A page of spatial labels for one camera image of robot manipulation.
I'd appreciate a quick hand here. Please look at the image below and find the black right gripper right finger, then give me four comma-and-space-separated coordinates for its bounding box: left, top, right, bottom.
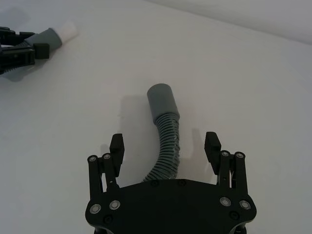
204, 131, 249, 195

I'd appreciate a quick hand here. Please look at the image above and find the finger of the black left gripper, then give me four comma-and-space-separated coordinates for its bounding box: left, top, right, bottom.
0, 26, 37, 47
0, 43, 50, 75

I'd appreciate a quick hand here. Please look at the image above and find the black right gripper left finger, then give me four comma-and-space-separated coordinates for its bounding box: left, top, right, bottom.
87, 133, 126, 198

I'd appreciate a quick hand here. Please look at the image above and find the white plastic nozzle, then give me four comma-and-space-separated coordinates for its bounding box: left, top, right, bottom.
55, 20, 78, 41

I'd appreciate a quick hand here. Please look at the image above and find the grey ribbed hose with cuffs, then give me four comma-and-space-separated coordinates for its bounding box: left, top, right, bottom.
0, 27, 181, 182

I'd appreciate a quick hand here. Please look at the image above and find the white table cloth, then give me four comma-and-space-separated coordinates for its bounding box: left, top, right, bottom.
0, 0, 312, 234

